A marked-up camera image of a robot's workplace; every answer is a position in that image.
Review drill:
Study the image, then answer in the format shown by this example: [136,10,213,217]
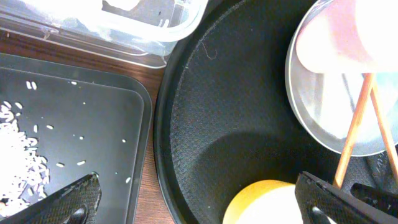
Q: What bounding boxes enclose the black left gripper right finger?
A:
[295,172,397,224]

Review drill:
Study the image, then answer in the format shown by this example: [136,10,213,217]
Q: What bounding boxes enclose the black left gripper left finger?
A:
[1,174,102,224]

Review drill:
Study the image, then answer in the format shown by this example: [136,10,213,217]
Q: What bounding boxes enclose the yellow bowl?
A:
[223,180,303,224]

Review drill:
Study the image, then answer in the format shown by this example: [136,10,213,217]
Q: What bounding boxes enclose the food scraps and rice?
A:
[0,80,133,218]

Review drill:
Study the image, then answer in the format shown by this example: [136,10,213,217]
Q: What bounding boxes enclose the wooden chopstick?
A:
[370,82,397,183]
[333,73,375,189]

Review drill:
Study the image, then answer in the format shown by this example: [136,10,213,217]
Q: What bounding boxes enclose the white napkin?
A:
[105,0,140,11]

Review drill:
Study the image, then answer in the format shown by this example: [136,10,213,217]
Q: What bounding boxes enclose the black rectangular tray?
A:
[1,54,152,223]

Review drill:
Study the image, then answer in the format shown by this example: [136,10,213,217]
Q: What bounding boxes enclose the light grey plate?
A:
[285,1,397,157]

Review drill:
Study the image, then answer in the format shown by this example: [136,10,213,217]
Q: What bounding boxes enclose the round black tray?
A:
[153,0,398,224]

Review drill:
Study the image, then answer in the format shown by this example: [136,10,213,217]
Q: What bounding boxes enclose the pink cup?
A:
[295,0,397,73]

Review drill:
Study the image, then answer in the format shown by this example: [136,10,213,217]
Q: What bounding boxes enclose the clear plastic bin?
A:
[1,0,209,68]

